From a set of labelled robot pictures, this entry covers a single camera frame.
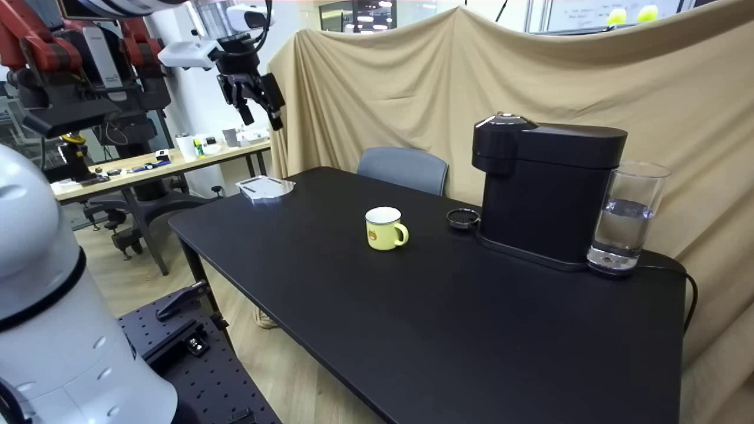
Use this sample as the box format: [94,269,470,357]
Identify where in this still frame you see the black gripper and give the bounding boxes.
[216,33,286,129]

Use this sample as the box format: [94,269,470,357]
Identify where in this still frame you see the yellow mug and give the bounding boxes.
[365,206,411,253]

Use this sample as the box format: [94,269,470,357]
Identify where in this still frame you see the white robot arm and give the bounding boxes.
[0,147,278,424]

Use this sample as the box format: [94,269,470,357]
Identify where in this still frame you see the wooden side table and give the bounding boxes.
[53,140,271,276]

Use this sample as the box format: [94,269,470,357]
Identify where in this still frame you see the grey office chair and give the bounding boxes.
[355,147,447,195]

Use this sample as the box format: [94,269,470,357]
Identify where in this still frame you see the black office chair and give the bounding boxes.
[83,178,202,256]

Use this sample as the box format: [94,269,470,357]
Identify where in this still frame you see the red black robot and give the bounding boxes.
[0,0,170,157]

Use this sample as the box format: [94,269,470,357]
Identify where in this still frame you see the small black round lid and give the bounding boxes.
[445,207,480,231]

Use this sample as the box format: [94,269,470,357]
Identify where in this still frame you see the black coffee machine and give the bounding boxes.
[472,114,626,272]

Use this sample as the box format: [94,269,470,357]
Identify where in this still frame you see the clear water tank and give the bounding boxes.
[586,163,670,276]

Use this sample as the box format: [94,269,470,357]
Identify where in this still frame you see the beige backdrop cloth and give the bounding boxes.
[271,0,754,424]

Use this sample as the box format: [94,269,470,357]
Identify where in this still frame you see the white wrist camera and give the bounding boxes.
[159,37,220,68]

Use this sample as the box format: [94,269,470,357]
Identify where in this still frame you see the wall monitor screen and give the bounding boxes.
[319,0,398,33]

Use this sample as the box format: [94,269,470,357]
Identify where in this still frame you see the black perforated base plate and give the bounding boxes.
[121,282,282,424]

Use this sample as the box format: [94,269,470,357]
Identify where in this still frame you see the black power cable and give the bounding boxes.
[639,256,701,338]

